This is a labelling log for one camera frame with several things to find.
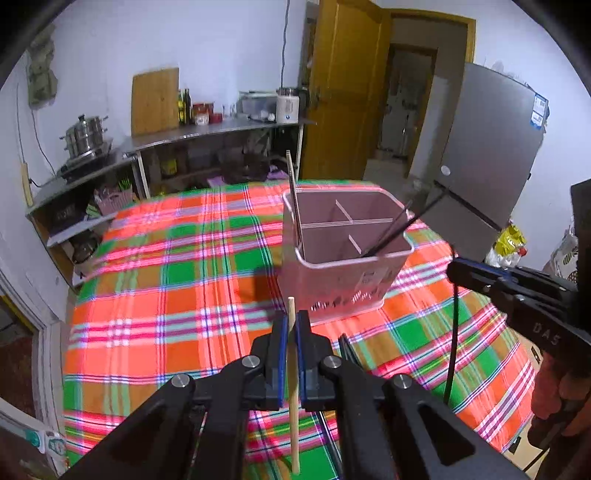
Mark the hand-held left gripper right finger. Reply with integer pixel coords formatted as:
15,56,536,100
295,310,532,480

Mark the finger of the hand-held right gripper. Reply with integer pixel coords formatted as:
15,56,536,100
463,259,579,297
446,258,519,311

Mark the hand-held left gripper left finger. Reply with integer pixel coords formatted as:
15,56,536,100
60,310,287,480

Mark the black chopstick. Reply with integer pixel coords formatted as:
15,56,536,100
361,200,415,257
318,410,345,446
368,191,446,257
338,333,365,370
443,281,460,403

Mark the pink plastic utensil basket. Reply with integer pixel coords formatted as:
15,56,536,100
281,187,415,321

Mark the person's right hand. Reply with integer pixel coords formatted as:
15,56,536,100
530,354,591,438

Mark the white plastic bag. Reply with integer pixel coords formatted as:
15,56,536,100
485,247,520,269

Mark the pineapple print cloth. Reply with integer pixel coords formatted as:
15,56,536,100
551,231,580,278

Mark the yellow snack bag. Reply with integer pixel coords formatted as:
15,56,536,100
496,224,527,254

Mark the grey refrigerator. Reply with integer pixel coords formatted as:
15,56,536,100
409,62,550,266

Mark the plaid tablecloth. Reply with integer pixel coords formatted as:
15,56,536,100
62,180,539,467

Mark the purple cloth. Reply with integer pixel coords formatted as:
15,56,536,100
208,168,289,188

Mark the black cooking pot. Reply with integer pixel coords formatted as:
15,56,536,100
221,152,269,183

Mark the yellow wooden door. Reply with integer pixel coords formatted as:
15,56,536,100
300,0,393,183

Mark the small pink basket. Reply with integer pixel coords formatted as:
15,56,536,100
95,185,134,215

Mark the white green package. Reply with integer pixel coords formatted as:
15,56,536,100
25,429,68,478

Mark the steel kitchen counter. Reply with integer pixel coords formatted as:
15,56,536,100
122,117,318,199

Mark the white electric kettle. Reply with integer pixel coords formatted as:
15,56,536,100
276,87,309,124

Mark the black cooktop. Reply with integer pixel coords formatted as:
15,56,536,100
55,150,116,178

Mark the low steel side table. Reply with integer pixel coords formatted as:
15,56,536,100
25,150,139,287

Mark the wooden cutting board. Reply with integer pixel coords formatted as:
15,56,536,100
130,68,181,136

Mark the steel steamer pot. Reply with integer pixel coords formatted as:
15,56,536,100
59,114,112,158

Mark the olive hanging cloth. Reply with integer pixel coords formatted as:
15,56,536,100
25,34,58,109

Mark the wall power cable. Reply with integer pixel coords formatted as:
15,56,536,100
278,0,291,89

